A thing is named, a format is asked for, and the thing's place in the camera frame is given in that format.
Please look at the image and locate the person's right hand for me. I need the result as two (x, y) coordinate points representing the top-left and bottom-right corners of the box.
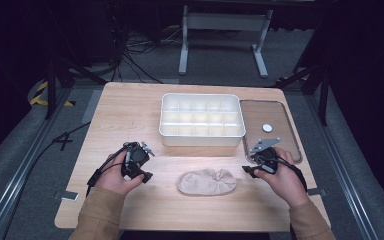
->
(253, 147), (310, 208)

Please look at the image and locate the black floor cable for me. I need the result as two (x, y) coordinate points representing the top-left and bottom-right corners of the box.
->
(0, 121), (92, 240)

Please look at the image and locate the white compartment storage box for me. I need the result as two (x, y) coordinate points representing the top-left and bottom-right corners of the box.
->
(158, 92), (247, 148)

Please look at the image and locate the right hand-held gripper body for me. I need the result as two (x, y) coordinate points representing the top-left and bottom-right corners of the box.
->
(248, 137), (282, 175)

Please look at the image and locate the grey tape piece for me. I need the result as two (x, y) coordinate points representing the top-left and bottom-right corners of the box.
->
(307, 187), (328, 197)
(53, 190), (80, 203)

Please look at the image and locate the black metal stand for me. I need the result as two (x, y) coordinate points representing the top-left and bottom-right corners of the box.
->
(274, 63), (332, 127)
(44, 56), (108, 121)

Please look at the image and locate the person's left hand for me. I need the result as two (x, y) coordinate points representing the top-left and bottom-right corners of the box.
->
(94, 150), (146, 197)

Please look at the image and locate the beige sock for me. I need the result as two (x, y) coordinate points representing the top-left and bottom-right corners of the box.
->
(177, 167), (238, 197)

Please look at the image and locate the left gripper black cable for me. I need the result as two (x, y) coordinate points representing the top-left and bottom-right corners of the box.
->
(85, 146), (130, 198)

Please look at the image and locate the yellow black floor tape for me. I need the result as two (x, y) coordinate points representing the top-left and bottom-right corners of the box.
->
(29, 80), (76, 108)

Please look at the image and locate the grey metal desk frame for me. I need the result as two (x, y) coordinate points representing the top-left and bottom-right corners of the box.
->
(178, 4), (274, 80)

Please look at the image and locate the metal floor rail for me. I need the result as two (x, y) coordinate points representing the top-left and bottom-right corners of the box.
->
(305, 95), (381, 240)
(0, 87), (74, 240)

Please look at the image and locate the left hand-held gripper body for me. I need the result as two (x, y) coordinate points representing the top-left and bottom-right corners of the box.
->
(121, 141), (156, 180)

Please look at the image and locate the bundle of floor cables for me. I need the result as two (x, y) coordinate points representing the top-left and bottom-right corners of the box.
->
(111, 25), (183, 85)

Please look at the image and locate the clear plastic box lid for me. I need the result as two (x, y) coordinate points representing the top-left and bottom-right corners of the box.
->
(239, 99), (304, 165)

